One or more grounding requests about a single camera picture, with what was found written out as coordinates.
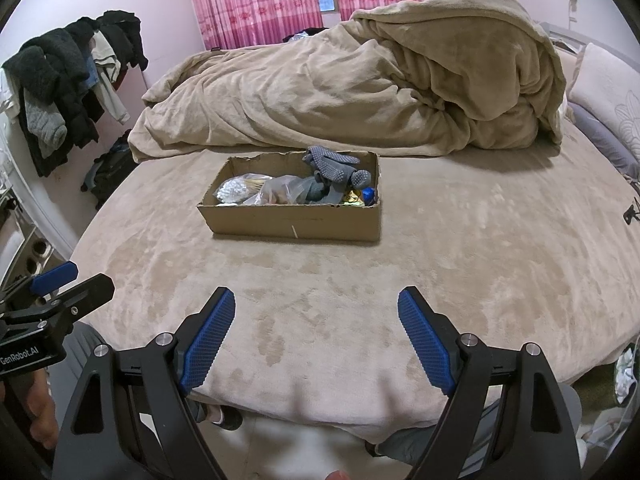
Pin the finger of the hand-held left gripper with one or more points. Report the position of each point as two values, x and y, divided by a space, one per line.
85 291
52 277

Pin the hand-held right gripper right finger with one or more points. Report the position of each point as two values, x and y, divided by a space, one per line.
425 340

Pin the clear plastic snack bag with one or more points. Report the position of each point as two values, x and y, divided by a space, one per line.
285 190

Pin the black fleece jacket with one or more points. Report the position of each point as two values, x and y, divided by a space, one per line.
55 70

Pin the bag of cotton swabs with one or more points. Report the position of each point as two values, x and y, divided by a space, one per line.
231 191

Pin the grey hanging garment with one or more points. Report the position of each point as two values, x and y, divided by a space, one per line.
45 127

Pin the dark bag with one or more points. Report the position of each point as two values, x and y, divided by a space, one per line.
302 35

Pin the white shelf unit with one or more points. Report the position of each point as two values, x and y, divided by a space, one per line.
15 232

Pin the black hanging garment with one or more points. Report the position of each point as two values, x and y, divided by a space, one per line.
125 35

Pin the bed with beige sheet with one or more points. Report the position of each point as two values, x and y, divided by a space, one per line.
450 260

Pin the narrow pink curtain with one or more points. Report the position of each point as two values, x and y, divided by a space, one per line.
250 0

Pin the white embroidered pillow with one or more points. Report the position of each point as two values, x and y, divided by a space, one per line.
610 85

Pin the white headboard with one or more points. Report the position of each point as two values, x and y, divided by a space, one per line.
565 35

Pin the person's left hand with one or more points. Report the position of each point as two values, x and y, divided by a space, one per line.
42 410

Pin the beige fleece blanket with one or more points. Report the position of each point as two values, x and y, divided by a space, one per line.
375 85

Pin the small blue box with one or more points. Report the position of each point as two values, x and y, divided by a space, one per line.
369 196

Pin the gold foil packet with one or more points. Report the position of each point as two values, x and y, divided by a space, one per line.
352 201

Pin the cardboard box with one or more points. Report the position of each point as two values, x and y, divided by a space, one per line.
295 222

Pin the black suitcase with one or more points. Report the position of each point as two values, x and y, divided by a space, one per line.
110 170

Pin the plain grey glove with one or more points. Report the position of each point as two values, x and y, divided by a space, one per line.
320 194

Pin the dotted grey glove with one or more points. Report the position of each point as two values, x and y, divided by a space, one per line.
332 165

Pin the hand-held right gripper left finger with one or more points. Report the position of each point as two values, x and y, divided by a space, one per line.
210 340

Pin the white plastic bag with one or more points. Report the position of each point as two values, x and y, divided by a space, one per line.
626 372

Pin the cream hanging shirt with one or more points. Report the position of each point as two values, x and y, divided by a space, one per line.
107 80

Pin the grey pillow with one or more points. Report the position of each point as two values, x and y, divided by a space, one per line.
605 140

